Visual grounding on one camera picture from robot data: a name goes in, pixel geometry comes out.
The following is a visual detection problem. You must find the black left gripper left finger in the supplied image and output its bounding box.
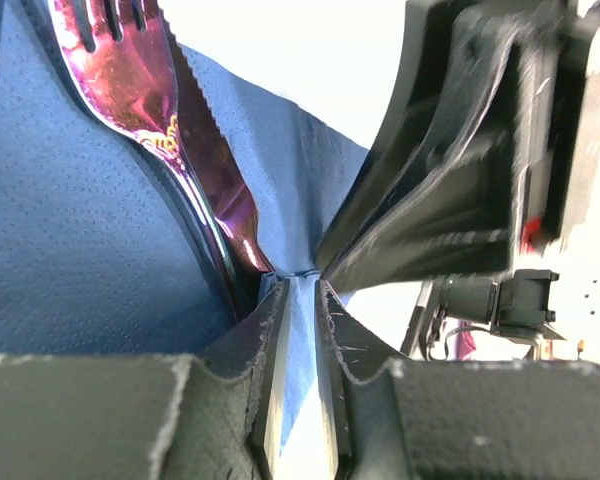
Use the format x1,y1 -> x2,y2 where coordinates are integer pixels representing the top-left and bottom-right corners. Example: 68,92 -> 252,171
0,281 -> 290,479

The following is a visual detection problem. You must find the purple iridescent fork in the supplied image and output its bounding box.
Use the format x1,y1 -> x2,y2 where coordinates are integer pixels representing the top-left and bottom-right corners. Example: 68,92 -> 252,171
48,1 -> 249,320

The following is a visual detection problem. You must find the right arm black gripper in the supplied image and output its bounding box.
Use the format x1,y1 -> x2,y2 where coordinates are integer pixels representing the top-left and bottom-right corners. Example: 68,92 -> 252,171
315,1 -> 600,292

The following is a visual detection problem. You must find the dark blue paper napkin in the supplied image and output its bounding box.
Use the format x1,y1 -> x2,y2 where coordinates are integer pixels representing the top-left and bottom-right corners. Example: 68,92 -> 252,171
0,1 -> 366,445

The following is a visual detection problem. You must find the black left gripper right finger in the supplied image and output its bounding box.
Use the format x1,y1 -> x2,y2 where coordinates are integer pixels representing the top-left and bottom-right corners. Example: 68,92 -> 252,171
315,280 -> 600,479

